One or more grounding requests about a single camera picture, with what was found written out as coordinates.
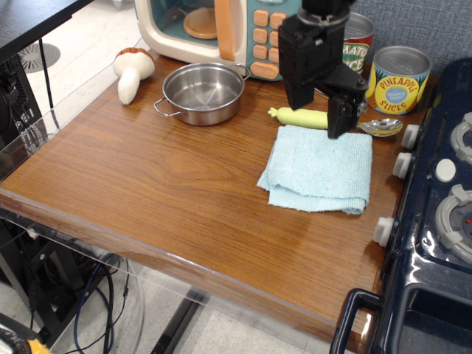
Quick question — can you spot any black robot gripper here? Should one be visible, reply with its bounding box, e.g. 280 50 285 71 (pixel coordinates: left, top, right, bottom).
278 13 367 139

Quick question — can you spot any light blue towel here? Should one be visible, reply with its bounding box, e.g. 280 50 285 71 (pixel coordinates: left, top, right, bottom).
257 125 372 215

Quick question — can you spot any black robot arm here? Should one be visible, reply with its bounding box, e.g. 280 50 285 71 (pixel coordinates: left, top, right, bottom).
278 1 368 139

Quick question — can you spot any tomato sauce can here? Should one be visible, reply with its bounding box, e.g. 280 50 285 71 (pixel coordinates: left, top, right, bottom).
342 13 375 74

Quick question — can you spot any pineapple slices can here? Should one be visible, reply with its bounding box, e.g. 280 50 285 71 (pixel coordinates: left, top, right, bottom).
366 46 433 116

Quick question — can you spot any white stove knob top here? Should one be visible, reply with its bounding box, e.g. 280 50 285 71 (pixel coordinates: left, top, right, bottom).
401 124 420 150

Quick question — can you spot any white stove knob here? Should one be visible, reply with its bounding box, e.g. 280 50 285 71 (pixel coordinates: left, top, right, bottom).
393 153 412 179
401 124 420 150
373 217 395 247

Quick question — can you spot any white stove knob middle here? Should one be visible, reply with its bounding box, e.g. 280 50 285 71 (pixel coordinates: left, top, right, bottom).
393 153 412 179

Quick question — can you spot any toy microwave teal cream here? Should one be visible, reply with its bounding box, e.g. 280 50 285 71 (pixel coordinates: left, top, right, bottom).
134 0 302 81

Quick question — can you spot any small steel pot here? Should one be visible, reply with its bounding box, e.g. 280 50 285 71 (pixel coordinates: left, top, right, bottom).
153 63 251 126

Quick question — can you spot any white stove knob bottom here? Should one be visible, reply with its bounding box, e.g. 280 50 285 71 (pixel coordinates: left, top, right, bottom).
373 217 395 247

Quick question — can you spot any plush mushroom toy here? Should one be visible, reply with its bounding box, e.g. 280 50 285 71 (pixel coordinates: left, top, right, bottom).
113 47 155 105

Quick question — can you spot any dark blue toy stove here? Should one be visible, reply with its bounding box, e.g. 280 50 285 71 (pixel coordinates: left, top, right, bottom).
330 58 471 353

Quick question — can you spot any black computer tower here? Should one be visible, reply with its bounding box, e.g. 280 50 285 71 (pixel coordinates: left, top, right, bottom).
1 55 48 153

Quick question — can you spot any black desk top left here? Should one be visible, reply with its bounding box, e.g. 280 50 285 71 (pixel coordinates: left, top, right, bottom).
1 0 91 55

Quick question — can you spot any spoon with yellow-green handle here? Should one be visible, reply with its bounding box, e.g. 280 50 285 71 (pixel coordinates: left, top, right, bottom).
268 107 403 137

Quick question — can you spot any blue cable under table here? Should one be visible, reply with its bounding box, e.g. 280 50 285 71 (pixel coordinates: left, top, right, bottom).
73 254 116 354

